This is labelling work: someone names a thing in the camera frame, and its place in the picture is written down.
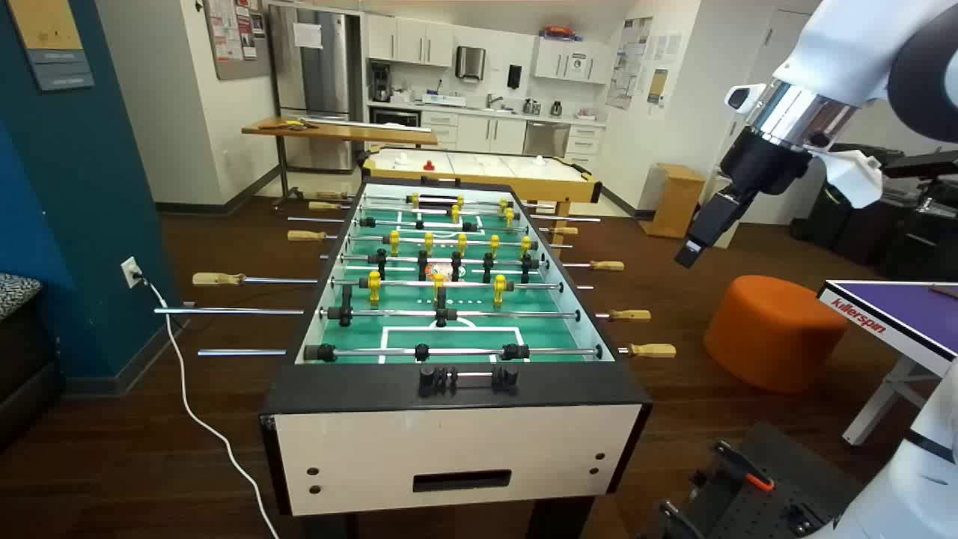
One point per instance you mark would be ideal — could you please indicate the white small upper cabinet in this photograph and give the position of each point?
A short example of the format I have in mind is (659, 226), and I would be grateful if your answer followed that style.
(569, 62)

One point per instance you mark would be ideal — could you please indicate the white wall outlet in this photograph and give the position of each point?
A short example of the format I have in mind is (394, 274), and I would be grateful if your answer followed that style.
(131, 270)

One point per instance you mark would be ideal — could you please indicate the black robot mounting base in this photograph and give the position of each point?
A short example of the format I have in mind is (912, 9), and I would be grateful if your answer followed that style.
(738, 514)

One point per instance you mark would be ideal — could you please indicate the wooden air hockey table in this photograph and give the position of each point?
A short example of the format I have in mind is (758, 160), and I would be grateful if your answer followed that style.
(481, 169)

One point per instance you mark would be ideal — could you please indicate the white paper sheet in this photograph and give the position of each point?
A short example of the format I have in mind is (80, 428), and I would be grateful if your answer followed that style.
(306, 35)

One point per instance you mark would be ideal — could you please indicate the black lounge furniture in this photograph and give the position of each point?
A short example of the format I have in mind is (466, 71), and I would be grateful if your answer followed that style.
(879, 235)

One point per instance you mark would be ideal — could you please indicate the five black player foosball rod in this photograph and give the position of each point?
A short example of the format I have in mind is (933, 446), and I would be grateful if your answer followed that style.
(605, 264)

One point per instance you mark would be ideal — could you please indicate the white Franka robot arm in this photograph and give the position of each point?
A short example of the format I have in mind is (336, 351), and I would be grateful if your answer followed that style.
(870, 50)

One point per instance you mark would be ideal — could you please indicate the foosball table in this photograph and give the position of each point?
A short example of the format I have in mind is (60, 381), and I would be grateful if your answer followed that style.
(460, 452)

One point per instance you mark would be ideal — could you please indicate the black soap dispenser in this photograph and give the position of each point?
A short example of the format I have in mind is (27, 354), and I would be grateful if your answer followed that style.
(512, 75)

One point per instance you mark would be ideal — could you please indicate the five yellow player foosball rod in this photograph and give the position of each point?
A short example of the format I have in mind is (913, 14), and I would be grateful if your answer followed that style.
(304, 235)

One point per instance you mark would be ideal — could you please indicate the red air hockey mallet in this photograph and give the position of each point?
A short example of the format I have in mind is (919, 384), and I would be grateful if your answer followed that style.
(428, 165)

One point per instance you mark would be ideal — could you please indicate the wooden cylindrical peg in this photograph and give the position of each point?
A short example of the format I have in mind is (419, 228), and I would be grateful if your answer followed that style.
(649, 351)

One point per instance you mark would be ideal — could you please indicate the grey patterned cushion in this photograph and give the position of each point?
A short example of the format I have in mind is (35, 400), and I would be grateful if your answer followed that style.
(12, 295)

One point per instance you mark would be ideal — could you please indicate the stainless dishwasher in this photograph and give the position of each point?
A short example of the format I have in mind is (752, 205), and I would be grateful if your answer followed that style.
(547, 138)

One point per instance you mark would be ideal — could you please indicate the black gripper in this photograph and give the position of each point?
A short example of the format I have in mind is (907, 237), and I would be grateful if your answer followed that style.
(764, 165)

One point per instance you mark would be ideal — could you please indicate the white wide upper cabinet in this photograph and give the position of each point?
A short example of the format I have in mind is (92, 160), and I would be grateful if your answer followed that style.
(408, 41)

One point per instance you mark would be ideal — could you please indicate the two black player foosball rod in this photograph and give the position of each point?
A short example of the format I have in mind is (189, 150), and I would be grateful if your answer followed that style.
(631, 315)

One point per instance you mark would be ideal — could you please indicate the purple ping pong table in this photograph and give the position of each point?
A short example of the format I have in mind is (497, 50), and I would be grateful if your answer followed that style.
(916, 310)

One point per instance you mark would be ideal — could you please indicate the black coffee machine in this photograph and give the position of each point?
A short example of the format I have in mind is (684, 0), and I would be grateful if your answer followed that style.
(378, 78)

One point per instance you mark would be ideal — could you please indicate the wooden high table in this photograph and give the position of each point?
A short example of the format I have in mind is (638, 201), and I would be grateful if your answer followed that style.
(340, 131)

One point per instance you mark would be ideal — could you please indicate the grey bulletin board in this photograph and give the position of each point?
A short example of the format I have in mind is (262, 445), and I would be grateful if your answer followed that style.
(238, 41)

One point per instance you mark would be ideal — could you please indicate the large white wall poster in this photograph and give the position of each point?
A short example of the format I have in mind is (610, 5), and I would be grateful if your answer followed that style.
(631, 62)

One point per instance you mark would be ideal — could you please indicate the black score counter beads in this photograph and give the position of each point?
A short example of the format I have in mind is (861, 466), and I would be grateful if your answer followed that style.
(434, 381)

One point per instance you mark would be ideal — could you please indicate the small yellow wall poster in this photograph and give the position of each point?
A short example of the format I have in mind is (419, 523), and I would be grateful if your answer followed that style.
(656, 89)

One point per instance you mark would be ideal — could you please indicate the silver paper towel dispenser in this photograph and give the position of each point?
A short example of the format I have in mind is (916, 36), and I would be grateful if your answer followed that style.
(469, 62)

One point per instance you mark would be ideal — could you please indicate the three yellow player foosball rod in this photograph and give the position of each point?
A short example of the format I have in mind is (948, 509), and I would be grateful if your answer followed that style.
(214, 280)

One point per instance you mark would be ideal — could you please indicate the orange round ottoman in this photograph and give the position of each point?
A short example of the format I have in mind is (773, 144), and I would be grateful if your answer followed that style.
(773, 334)

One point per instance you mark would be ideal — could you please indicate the stainless steel refrigerator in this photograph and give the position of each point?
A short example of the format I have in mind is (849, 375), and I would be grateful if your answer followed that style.
(316, 78)

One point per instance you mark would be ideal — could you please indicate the white lower kitchen cabinets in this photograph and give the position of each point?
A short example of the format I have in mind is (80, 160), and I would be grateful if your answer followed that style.
(481, 134)

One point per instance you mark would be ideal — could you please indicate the three black player foosball rod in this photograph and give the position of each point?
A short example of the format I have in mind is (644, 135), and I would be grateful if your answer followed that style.
(563, 231)

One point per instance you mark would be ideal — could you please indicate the dark bench seat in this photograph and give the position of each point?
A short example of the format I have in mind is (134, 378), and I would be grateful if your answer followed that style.
(20, 370)

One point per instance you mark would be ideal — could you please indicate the orange white foosball ball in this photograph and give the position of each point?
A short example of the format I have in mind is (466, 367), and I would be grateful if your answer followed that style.
(434, 270)

